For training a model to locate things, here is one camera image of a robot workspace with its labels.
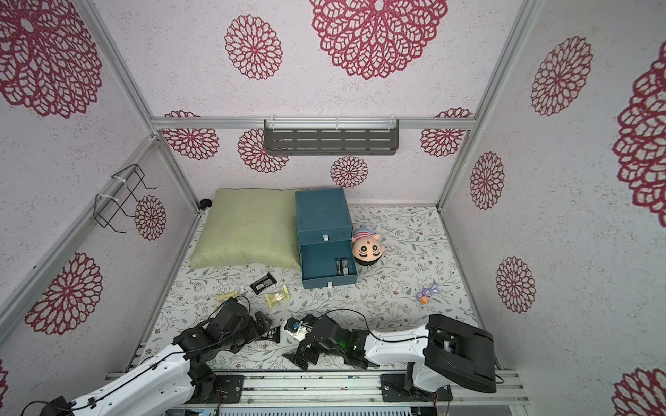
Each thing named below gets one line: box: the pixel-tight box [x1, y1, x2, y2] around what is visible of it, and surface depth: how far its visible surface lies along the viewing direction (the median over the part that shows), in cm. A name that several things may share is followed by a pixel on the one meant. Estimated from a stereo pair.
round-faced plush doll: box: [351, 227, 386, 267], surface depth 99 cm
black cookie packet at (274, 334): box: [267, 325, 281, 345], surface depth 84 cm
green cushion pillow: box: [189, 188, 302, 271], surface depth 97 cm
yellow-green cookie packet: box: [264, 284, 291, 309], surface depth 92 cm
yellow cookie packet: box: [215, 290, 239, 307], surface depth 94 cm
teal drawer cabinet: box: [294, 187, 355, 266], surface depth 93 cm
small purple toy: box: [417, 285, 439, 306], surface depth 92 cm
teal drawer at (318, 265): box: [300, 241, 359, 291], surface depth 93 cm
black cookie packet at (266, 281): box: [249, 272, 278, 295], surface depth 97 cm
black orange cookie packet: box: [333, 257, 350, 276], surface depth 92 cm
